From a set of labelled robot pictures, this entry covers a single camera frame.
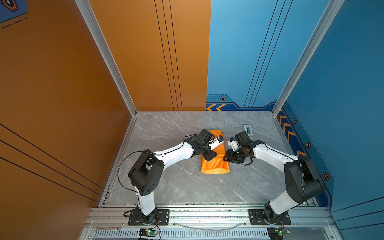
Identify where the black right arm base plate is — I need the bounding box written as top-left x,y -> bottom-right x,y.
248,209 -> 292,226

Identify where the right aluminium corner post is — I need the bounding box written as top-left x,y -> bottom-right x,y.
272,0 -> 345,117

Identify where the yellow wrapping paper sheet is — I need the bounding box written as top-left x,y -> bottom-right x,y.
200,129 -> 231,175

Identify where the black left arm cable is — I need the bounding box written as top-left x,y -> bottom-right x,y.
116,150 -> 151,193

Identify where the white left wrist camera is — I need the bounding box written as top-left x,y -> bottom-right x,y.
194,129 -> 224,150

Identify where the aluminium front rail frame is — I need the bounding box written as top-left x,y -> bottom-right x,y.
81,204 -> 343,240

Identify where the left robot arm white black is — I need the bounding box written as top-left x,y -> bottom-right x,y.
129,139 -> 222,216

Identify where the left aluminium corner post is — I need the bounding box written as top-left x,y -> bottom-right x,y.
75,0 -> 137,117

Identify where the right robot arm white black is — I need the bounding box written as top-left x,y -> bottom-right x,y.
223,141 -> 325,223

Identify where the green circuit board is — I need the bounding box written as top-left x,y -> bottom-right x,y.
138,228 -> 160,240
267,228 -> 291,240

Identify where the aluminium corner post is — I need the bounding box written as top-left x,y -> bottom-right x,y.
75,0 -> 137,117
272,0 -> 345,117

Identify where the right green circuit board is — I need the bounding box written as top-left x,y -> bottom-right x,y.
267,228 -> 291,240

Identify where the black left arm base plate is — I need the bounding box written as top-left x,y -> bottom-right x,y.
124,208 -> 170,226

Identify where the left green circuit board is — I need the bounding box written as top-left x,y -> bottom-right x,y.
138,228 -> 160,240

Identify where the white tape dispenser blue roll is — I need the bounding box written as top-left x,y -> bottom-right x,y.
243,124 -> 254,139

